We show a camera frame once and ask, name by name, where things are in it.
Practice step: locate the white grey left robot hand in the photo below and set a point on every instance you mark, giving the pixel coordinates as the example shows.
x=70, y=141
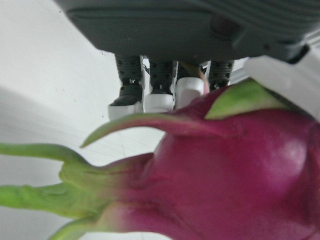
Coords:
x=160, y=25

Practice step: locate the pink dragon fruit green scales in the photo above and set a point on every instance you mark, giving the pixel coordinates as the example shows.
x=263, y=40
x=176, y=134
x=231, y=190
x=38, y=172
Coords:
x=212, y=180

